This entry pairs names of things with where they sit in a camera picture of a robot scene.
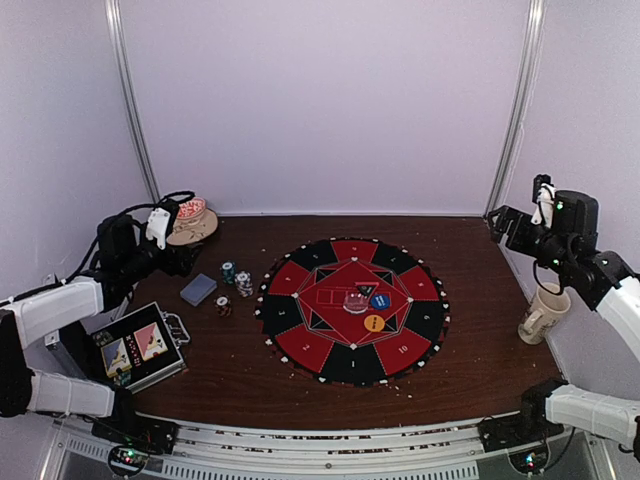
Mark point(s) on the front aluminium rail base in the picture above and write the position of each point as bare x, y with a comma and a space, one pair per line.
452, 450

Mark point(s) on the left aluminium frame post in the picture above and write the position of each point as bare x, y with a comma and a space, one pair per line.
118, 41

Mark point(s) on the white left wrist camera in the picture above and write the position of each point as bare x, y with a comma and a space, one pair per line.
157, 226

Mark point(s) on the black triangle all-in marker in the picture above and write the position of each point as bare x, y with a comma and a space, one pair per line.
366, 288

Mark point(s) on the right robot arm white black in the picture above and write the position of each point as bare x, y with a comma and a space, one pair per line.
567, 245

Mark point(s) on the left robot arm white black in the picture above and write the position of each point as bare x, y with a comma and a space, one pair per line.
101, 285

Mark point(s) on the blue playing card deck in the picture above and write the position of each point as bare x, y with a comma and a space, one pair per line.
198, 289

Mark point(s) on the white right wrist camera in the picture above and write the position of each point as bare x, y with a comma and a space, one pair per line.
544, 199

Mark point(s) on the aluminium frame post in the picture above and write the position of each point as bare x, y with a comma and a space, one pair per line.
525, 84
118, 41

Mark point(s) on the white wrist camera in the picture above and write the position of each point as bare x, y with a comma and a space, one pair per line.
157, 226
544, 199

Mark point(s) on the green poker chip stack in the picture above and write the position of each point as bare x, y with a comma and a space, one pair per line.
228, 272

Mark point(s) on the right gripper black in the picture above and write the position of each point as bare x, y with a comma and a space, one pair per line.
507, 214

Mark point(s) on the red white patterned bowl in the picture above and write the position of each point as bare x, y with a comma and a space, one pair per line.
191, 212

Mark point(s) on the right aluminium frame post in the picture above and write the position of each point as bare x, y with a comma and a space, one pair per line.
525, 84

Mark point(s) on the aluminium poker case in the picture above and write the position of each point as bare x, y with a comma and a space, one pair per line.
134, 352

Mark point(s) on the round red black poker mat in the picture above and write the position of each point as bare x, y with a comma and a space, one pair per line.
300, 308

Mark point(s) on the cream ceramic mug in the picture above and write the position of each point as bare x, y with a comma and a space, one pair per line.
548, 306

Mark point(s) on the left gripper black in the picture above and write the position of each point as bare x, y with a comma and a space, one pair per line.
186, 261

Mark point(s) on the blue small blind button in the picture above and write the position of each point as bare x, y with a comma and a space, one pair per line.
380, 301

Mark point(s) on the orange big blind button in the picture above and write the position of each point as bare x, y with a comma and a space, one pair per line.
374, 323

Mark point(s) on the clear acrylic dealer button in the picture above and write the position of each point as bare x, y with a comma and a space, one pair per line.
355, 304

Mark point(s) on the blue white poker chip stack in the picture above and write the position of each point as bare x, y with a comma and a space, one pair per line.
244, 284

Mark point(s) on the round wooden plate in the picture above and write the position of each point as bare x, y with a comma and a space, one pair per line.
193, 231

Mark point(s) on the brown poker chip stack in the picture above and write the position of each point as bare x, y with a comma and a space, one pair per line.
223, 305

